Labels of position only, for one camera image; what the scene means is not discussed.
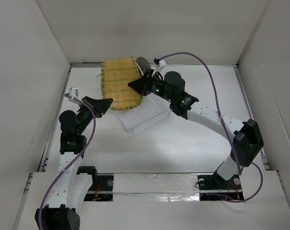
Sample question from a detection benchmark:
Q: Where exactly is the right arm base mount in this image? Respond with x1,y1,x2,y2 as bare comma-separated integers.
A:
195,174,244,201

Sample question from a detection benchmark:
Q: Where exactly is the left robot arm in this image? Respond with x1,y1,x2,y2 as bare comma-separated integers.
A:
35,94,113,230

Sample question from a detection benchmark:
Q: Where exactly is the green-rimmed bamboo tray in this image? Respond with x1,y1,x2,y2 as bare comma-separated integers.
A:
100,56,143,111

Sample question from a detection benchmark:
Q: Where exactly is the grey reindeer plate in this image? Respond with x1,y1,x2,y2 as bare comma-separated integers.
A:
135,57,151,77

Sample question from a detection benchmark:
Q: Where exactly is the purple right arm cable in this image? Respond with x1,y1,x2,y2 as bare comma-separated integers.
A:
154,51,264,203

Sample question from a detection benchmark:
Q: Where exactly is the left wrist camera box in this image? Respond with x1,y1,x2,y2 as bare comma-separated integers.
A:
68,87,79,98

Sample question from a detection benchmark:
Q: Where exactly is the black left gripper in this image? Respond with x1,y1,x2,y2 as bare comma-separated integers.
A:
77,96,113,135

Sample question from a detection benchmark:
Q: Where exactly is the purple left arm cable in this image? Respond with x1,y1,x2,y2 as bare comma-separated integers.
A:
38,94,97,230

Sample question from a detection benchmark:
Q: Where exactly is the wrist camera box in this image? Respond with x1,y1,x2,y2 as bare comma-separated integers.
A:
152,56,167,76
68,87,79,98

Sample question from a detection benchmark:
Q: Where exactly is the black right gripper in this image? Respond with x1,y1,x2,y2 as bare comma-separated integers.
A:
128,69,174,104

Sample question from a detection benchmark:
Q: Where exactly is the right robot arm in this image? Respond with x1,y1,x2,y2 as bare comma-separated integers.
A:
128,71,264,188

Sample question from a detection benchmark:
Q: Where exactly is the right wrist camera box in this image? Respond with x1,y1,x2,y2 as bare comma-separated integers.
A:
152,56,167,76

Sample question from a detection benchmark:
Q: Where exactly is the white wire dish rack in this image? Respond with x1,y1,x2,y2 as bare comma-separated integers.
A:
108,94,171,136

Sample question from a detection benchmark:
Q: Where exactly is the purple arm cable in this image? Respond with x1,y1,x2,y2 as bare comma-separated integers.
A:
38,94,97,230
154,51,264,203

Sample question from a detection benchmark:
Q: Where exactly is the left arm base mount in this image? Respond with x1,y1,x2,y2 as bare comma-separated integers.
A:
84,173,114,202

